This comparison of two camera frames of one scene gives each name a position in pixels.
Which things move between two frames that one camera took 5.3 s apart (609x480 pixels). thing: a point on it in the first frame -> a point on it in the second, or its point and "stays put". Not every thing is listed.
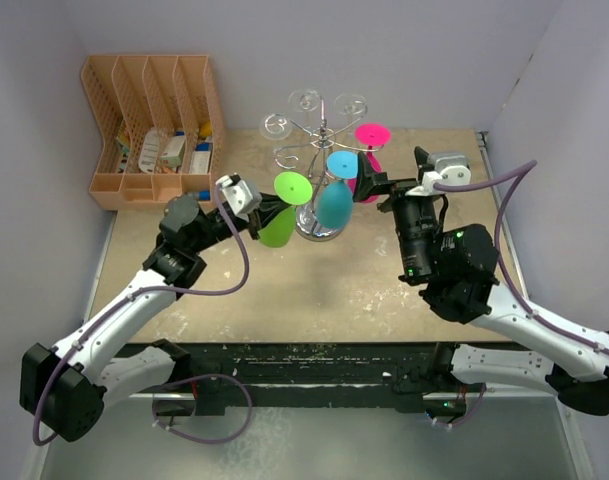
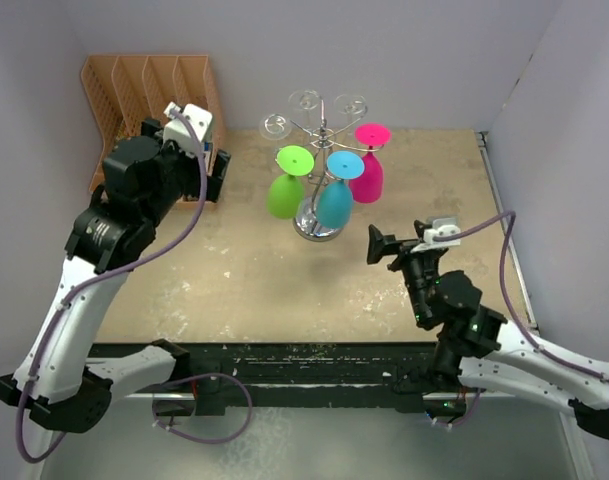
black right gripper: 369,184 -> 380,245
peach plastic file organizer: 160,126 stays put
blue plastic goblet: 334,201 stays put
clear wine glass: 350,105 stays put
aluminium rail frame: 175,439 stays put
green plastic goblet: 295,190 -> 285,193
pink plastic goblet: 370,134 stays put
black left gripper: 270,203 -> 191,161
